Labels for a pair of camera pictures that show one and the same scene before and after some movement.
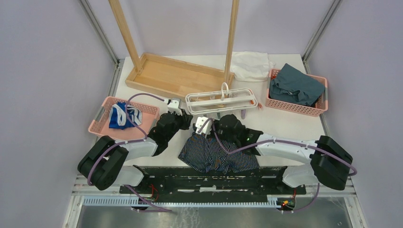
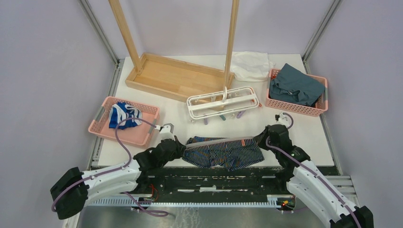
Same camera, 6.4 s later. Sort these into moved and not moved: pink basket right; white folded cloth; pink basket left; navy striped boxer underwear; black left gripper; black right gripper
Moved: black right gripper; black left gripper
Not moved: pink basket left; navy striped boxer underwear; white folded cloth; pink basket right
